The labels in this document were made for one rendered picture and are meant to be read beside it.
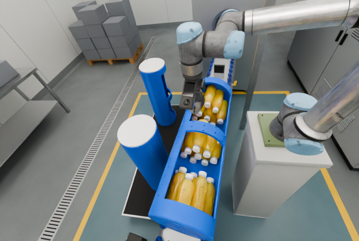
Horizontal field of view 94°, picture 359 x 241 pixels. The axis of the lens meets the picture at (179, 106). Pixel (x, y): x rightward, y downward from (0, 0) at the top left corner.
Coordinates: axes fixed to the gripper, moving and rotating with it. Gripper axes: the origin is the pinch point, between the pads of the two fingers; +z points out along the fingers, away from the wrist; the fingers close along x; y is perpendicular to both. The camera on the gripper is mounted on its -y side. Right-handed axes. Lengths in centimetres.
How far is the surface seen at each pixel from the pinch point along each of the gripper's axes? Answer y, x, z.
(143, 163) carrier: -3, 42, 61
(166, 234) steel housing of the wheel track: -39, 8, 48
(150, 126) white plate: 14, 37, 37
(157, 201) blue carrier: -31.9, 9.2, 20.7
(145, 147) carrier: 0, 36, 42
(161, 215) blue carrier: -36.3, 5.5, 18.5
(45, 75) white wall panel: 143, 358, 110
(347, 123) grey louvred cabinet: 104, -133, 105
